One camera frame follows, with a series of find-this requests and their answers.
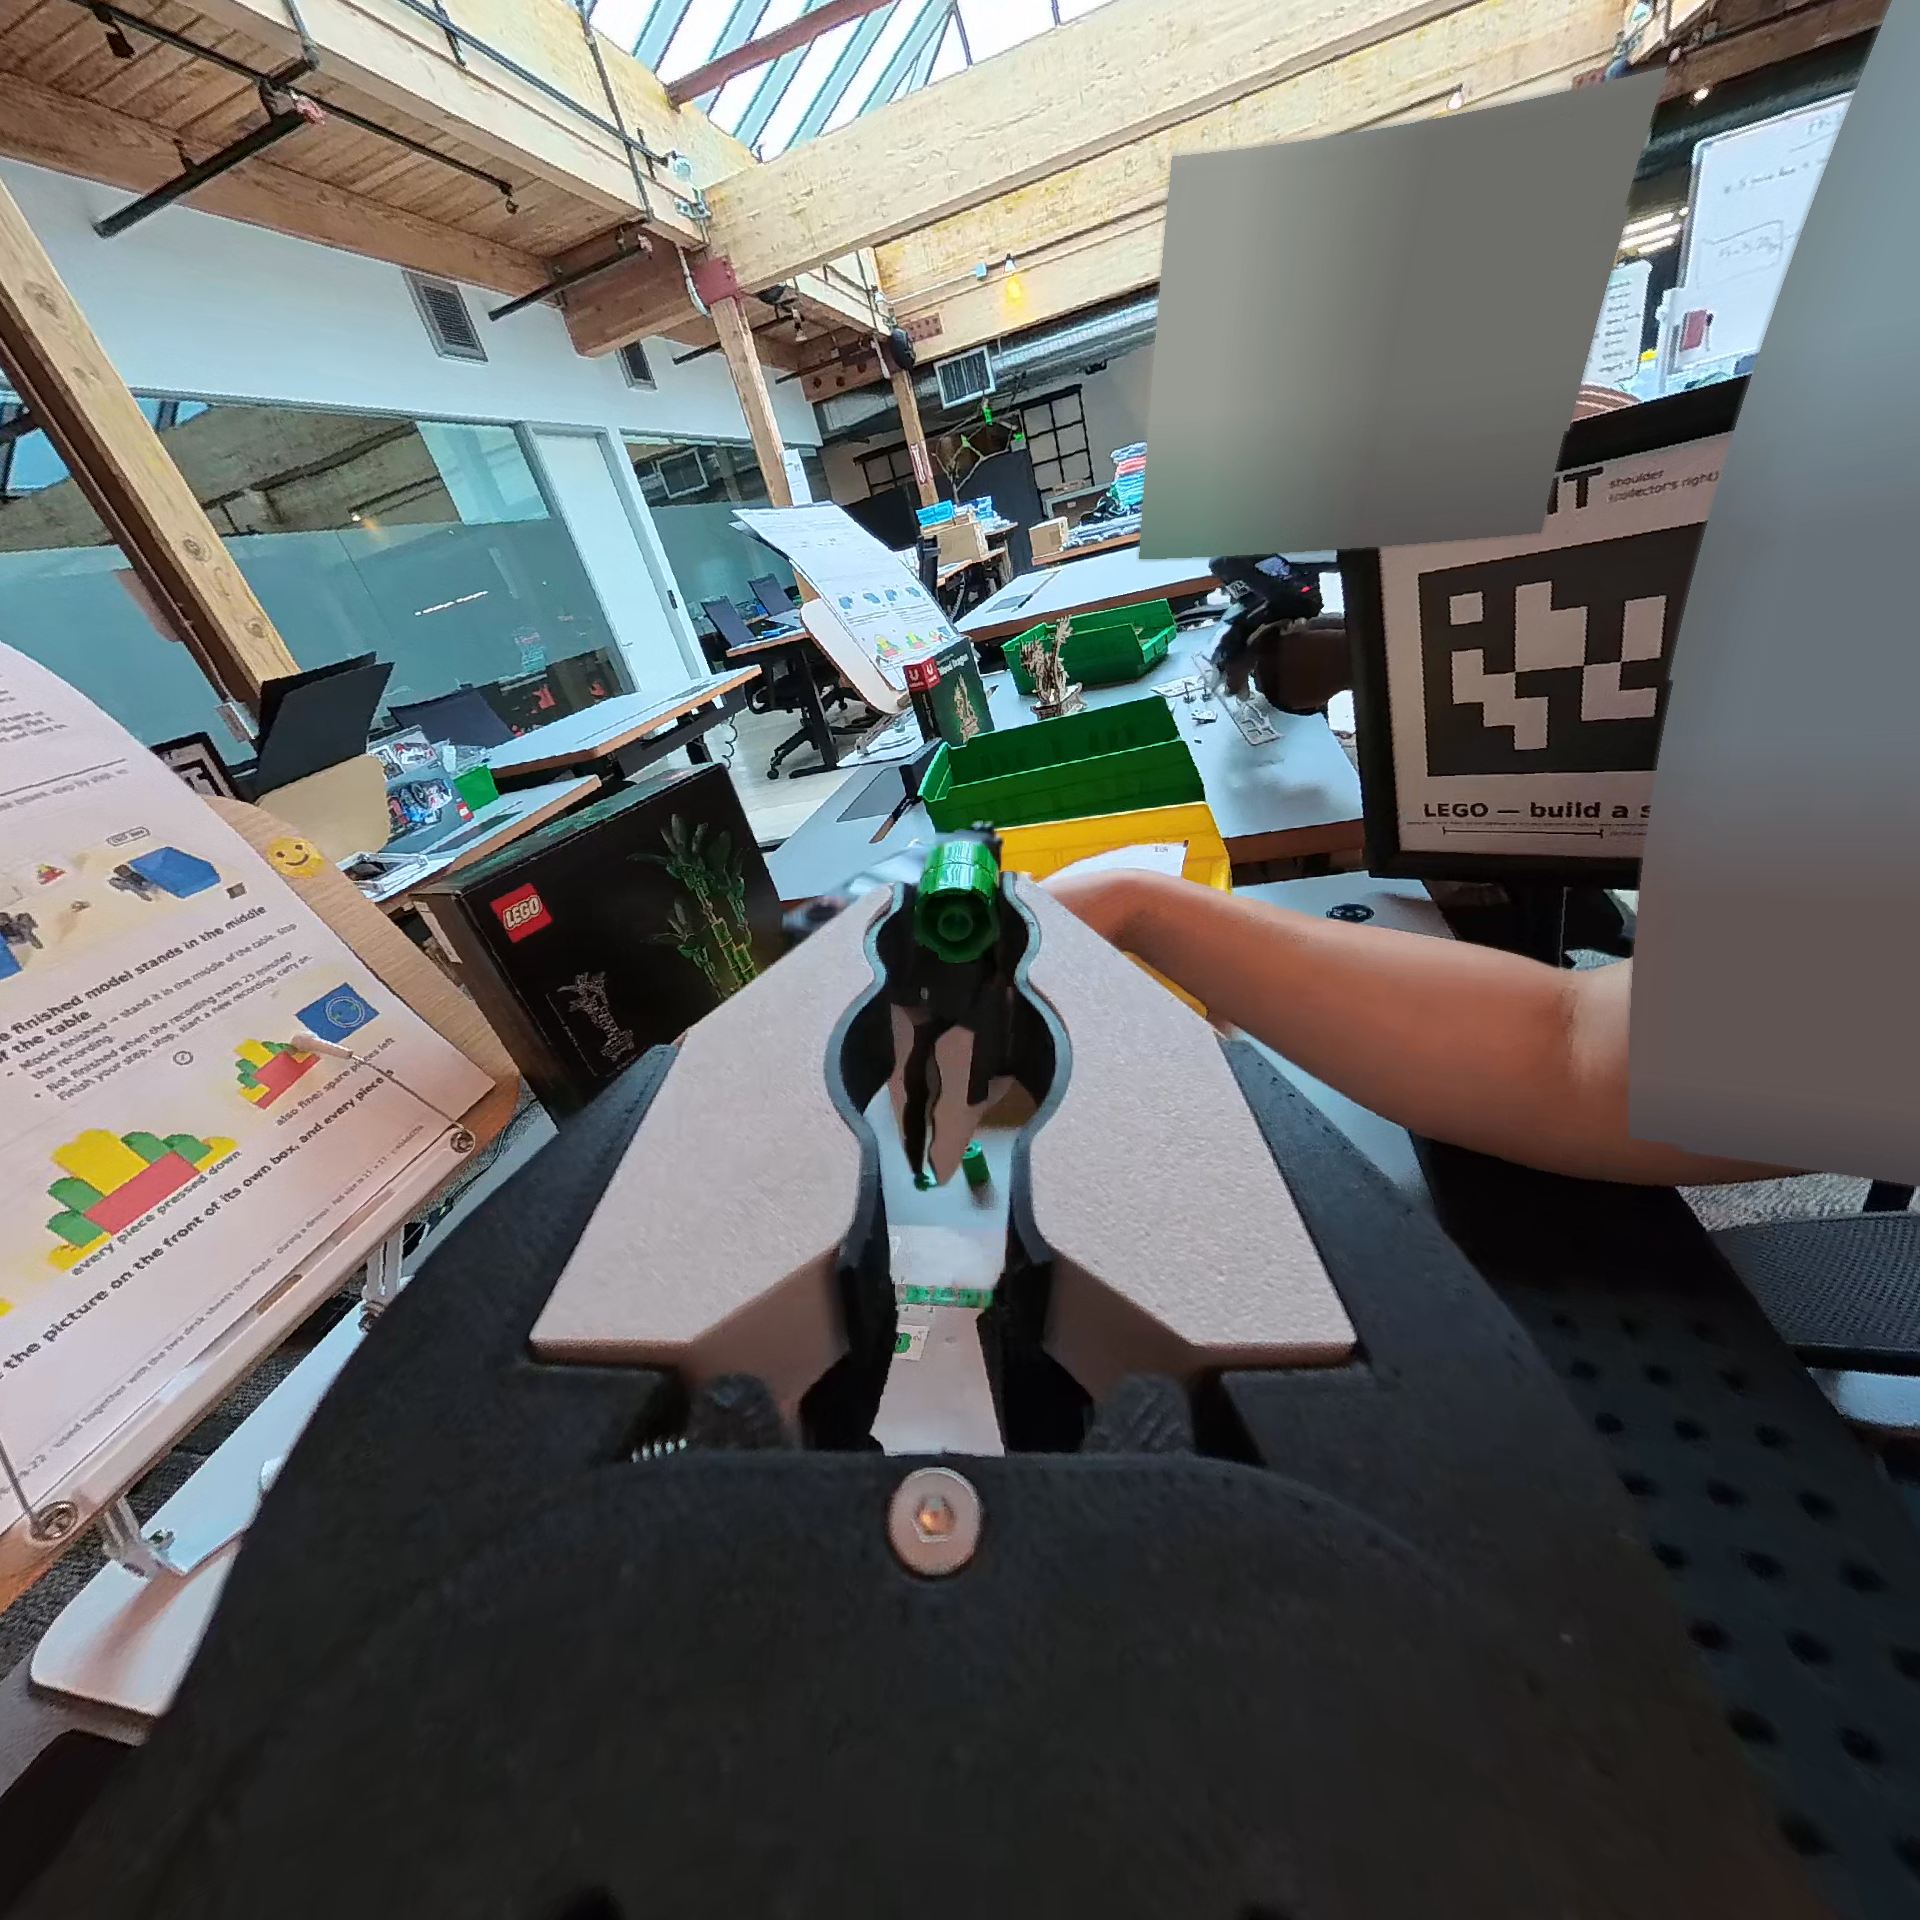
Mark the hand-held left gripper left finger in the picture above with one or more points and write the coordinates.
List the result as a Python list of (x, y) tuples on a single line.
[(707, 1185)]

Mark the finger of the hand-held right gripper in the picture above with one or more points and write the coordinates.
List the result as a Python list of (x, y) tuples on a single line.
[(960, 1108), (908, 1073)]

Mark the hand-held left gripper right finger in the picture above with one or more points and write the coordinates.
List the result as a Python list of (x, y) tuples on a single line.
[(1184, 1185)]

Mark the small green toy brick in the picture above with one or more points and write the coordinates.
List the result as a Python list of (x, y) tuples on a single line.
[(974, 1167)]

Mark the green round toy brick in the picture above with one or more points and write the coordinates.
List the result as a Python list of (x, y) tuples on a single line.
[(956, 900)]

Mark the person's right forearm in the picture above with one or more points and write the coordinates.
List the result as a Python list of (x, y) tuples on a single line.
[(1425, 1035)]

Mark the grey desk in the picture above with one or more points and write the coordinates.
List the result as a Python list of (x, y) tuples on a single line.
[(1274, 900)]

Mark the person's right hand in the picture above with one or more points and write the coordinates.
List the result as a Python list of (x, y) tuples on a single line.
[(1125, 919)]

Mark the flat printed instruction sheet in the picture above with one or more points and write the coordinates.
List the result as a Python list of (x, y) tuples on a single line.
[(937, 1349)]

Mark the black toy set box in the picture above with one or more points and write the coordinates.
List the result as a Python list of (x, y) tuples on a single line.
[(616, 929)]

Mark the small black box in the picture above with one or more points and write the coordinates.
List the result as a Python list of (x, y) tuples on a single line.
[(912, 778)]

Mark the yellow plastic bin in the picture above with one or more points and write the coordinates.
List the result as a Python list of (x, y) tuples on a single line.
[(1109, 840)]

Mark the white paper bag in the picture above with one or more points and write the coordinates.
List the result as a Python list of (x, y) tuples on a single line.
[(1147, 858)]

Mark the green plastic bin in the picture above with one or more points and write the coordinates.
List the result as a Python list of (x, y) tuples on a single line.
[(1064, 772), (1109, 645)]

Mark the dark green toy set box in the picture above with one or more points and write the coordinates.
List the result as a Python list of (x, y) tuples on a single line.
[(950, 694)]

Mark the grey office table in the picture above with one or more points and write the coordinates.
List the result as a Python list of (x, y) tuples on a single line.
[(1292, 778)]

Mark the brown toy plant model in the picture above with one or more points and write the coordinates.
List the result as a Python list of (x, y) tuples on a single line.
[(1055, 667)]

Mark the wood edged table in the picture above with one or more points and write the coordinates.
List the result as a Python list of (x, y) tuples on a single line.
[(616, 735)]

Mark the instruction board on stand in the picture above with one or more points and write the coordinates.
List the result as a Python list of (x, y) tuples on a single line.
[(871, 599), (150, 1049)]

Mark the black stand board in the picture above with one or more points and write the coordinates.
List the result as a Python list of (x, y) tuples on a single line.
[(323, 719)]

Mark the framed marker sign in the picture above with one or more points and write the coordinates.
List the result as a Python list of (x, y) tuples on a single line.
[(195, 764), (1545, 676)]

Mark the black perforated mat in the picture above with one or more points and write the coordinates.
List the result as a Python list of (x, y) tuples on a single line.
[(1725, 1500)]

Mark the white stand base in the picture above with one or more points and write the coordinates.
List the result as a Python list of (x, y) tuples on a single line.
[(121, 1634)]

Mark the whiteboard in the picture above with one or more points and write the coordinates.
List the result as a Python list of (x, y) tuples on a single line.
[(1756, 225)]

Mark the wall air vent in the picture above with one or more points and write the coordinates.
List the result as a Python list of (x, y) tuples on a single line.
[(966, 376)]

